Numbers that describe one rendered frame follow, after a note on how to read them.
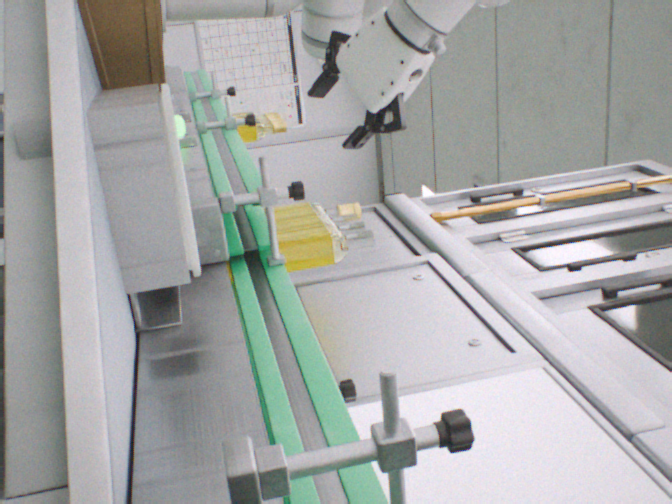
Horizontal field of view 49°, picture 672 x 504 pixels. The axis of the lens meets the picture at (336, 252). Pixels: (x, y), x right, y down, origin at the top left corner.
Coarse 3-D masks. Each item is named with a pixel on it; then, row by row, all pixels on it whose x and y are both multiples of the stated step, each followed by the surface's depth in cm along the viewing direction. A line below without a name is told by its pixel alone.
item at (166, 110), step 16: (160, 96) 92; (160, 112) 84; (176, 128) 100; (176, 144) 84; (176, 160) 85; (176, 176) 85; (176, 192) 87; (192, 224) 105; (192, 240) 88; (192, 256) 89
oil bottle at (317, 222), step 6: (294, 222) 135; (300, 222) 134; (306, 222) 134; (312, 222) 134; (318, 222) 134; (324, 222) 133; (330, 222) 134; (276, 228) 133; (282, 228) 132; (288, 228) 132; (294, 228) 132; (300, 228) 131; (306, 228) 131; (312, 228) 131
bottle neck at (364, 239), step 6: (348, 234) 130; (354, 234) 129; (360, 234) 129; (366, 234) 130; (372, 234) 130; (348, 240) 129; (354, 240) 129; (360, 240) 129; (366, 240) 129; (372, 240) 129; (348, 246) 129; (354, 246) 129; (360, 246) 129; (366, 246) 130; (372, 246) 131
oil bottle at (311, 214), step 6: (312, 210) 141; (318, 210) 141; (276, 216) 139; (282, 216) 139; (288, 216) 139; (294, 216) 138; (300, 216) 138; (306, 216) 138; (312, 216) 137; (318, 216) 137; (324, 216) 138; (276, 222) 136; (282, 222) 136; (288, 222) 136
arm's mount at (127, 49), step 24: (96, 0) 91; (120, 0) 92; (144, 0) 93; (96, 24) 94; (120, 24) 95; (144, 24) 96; (96, 48) 97; (120, 48) 98; (144, 48) 99; (120, 72) 102; (144, 72) 103
